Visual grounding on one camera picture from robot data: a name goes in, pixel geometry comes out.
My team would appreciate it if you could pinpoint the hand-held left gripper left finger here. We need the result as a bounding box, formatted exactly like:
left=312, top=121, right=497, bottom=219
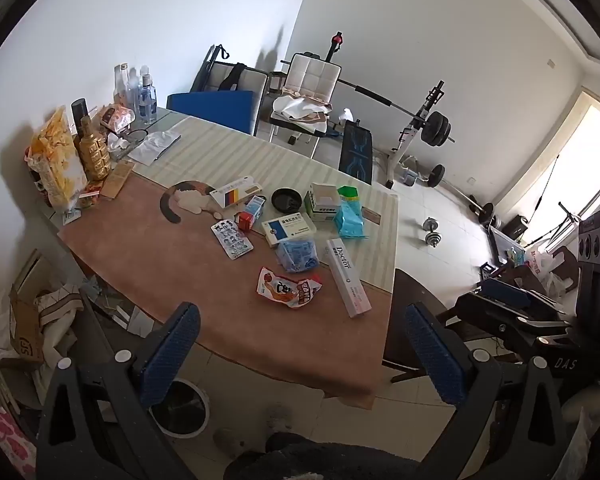
left=35, top=301, right=202, bottom=480

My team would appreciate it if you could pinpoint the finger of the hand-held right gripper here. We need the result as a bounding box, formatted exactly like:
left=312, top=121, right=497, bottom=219
left=477, top=277, right=573, bottom=321
left=452, top=292, right=573, bottom=356

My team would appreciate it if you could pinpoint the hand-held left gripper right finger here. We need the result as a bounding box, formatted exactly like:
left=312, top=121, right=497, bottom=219
left=402, top=301, right=577, bottom=480

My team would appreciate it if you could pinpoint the white round trash can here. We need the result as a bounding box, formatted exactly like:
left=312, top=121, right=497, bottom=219
left=149, top=379, right=211, bottom=436

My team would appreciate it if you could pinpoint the long white toothpaste box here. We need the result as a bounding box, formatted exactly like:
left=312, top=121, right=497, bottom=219
left=326, top=238, right=372, bottom=319

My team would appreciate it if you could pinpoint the red snack wrapper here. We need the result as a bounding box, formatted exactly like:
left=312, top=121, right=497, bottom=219
left=256, top=266, right=323, bottom=309

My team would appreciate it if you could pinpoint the blue face mask packet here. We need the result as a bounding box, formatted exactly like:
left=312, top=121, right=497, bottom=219
left=276, top=237, right=321, bottom=275

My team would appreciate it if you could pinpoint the white blue medicine box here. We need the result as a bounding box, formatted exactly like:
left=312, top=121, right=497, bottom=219
left=261, top=214, right=317, bottom=248

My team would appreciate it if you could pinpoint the person's right forearm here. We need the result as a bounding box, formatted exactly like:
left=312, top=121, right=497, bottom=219
left=555, top=385, right=600, bottom=480

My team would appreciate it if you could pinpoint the white plastic bag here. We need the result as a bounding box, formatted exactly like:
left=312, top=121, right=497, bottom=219
left=530, top=249, right=581, bottom=296
left=130, top=130, right=182, bottom=163

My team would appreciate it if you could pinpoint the black box speaker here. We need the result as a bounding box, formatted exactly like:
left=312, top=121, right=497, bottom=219
left=502, top=215, right=531, bottom=241

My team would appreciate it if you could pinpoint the cat-print tablecloth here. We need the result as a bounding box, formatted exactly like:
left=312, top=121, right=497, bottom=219
left=57, top=110, right=401, bottom=408

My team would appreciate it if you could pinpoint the black tripod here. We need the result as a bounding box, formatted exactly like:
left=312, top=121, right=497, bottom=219
left=525, top=152, right=586, bottom=251

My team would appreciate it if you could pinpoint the chrome dumbbell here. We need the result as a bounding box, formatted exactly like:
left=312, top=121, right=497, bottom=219
left=422, top=217, right=443, bottom=248

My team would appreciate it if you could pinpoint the person's right leg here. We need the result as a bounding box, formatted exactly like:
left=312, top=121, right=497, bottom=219
left=320, top=441, right=416, bottom=480

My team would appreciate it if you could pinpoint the silver blister pack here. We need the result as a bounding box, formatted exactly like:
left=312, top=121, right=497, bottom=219
left=211, top=219, right=254, bottom=260

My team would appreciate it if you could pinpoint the barbell with small plates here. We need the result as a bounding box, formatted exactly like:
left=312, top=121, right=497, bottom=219
left=420, top=162, right=496, bottom=226

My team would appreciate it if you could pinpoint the brown cardboard box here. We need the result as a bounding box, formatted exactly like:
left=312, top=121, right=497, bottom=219
left=7, top=285, right=46, bottom=368

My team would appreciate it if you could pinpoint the blue tissue packet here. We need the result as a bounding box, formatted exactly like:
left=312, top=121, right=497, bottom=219
left=334, top=197, right=368, bottom=239

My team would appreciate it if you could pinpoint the small blue box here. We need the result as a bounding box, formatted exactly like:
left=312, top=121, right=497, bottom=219
left=243, top=195, right=267, bottom=221

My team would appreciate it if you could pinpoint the white box with colour stripes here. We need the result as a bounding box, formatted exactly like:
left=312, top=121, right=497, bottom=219
left=210, top=176, right=262, bottom=209

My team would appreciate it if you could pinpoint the black barbell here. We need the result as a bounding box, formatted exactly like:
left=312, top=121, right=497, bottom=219
left=337, top=77, right=456, bottom=147

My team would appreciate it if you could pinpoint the brown wooden box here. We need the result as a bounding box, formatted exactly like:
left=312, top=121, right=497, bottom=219
left=100, top=160, right=137, bottom=198

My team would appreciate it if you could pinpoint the pink printed cloth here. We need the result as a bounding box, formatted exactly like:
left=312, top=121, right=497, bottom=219
left=0, top=405, right=38, bottom=480

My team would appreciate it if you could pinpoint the white barbell rack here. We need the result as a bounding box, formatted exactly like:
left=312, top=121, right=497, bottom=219
left=384, top=80, right=443, bottom=187

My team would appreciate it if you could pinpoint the black round dish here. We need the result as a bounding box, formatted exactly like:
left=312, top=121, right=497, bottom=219
left=271, top=188, right=302, bottom=213

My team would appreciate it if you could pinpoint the white green medicine box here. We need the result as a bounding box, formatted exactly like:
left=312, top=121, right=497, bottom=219
left=304, top=183, right=342, bottom=222

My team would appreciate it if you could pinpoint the black weight bench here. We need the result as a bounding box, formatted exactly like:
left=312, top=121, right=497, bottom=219
left=338, top=121, right=373, bottom=185

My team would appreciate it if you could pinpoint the golden bottle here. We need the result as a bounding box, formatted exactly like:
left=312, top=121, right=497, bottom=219
left=75, top=115, right=112, bottom=181

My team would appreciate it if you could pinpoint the yellow snack bag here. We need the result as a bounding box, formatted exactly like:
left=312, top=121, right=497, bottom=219
left=27, top=106, right=88, bottom=211

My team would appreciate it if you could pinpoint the orange snack pack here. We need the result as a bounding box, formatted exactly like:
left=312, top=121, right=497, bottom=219
left=100, top=104, right=136, bottom=133

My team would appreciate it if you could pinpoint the black cylinder speaker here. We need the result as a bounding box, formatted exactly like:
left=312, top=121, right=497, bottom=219
left=71, top=98, right=89, bottom=136

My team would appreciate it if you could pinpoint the white beige cloth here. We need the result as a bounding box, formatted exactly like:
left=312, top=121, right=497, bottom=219
left=272, top=94, right=333, bottom=123

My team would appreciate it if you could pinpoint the clear glass bottle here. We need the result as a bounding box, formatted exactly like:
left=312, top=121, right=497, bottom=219
left=114, top=63, right=131, bottom=106

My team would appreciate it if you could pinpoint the grey chair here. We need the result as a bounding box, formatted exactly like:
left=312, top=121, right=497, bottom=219
left=190, top=60, right=269, bottom=136

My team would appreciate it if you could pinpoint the black folding stand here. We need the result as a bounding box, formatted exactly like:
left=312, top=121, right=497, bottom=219
left=190, top=44, right=231, bottom=93

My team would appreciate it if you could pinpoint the white padded chair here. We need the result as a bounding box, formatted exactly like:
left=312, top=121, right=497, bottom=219
left=270, top=52, right=342, bottom=158

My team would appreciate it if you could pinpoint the black strap bag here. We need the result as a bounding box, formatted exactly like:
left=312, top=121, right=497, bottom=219
left=219, top=63, right=248, bottom=92

